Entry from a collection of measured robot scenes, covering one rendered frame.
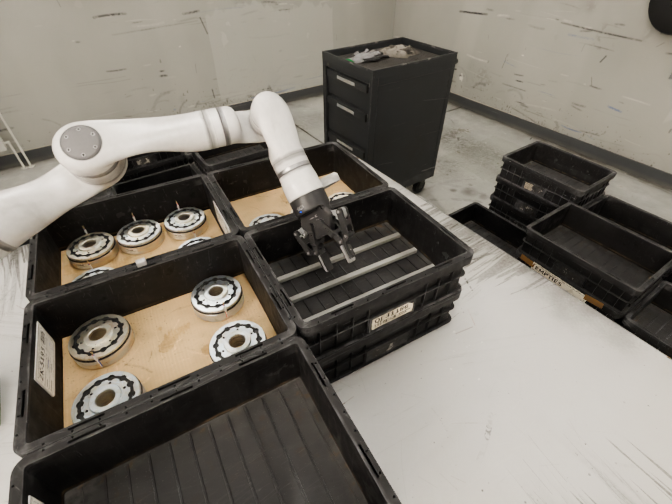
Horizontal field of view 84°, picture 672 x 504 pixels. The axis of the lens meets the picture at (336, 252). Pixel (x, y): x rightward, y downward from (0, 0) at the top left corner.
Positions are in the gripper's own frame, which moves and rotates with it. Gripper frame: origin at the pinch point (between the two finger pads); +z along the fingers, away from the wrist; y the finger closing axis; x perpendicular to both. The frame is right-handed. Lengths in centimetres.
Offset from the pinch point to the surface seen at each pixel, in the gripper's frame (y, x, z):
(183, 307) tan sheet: -28.3, -18.2, -4.8
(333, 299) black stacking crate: -6.6, 0.8, 7.7
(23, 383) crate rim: -26, -46, -5
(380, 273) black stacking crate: -0.9, 12.9, 8.1
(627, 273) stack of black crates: 36, 101, 55
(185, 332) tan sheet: -25.0, -22.0, -0.3
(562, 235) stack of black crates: 20, 110, 37
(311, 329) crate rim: 1.1, -15.7, 7.6
